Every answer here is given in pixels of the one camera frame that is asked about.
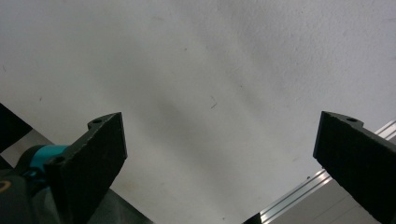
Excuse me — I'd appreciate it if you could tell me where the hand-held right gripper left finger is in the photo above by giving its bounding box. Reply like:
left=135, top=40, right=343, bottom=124
left=43, top=112, right=128, bottom=224

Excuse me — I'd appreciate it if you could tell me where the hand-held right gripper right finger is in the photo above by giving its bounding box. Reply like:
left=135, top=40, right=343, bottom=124
left=313, top=110, right=396, bottom=224

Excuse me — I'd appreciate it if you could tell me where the black flat object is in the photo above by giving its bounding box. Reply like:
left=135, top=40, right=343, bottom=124
left=0, top=102, right=34, bottom=153

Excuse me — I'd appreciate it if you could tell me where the aluminium frame rail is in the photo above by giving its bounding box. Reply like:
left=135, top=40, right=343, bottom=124
left=242, top=119, right=396, bottom=224

